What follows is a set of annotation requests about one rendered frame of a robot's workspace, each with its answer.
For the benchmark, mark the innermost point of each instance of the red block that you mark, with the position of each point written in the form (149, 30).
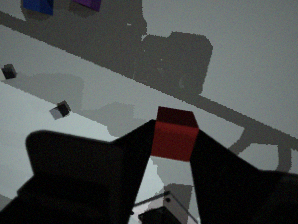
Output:
(175, 134)

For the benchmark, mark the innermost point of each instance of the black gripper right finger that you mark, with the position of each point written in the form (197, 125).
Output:
(230, 190)

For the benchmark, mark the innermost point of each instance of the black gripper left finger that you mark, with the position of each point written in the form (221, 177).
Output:
(119, 164)

